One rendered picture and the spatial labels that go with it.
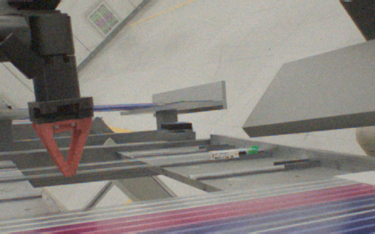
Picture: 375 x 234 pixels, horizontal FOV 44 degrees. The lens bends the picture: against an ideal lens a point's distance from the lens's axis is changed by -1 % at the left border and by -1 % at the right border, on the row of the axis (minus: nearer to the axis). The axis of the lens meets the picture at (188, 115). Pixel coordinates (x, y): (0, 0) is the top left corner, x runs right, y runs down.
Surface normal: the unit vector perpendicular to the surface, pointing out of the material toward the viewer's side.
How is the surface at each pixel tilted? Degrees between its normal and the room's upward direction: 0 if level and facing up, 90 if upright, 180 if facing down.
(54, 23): 95
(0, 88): 90
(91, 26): 90
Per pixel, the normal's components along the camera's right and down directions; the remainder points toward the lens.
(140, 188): 0.52, -0.05
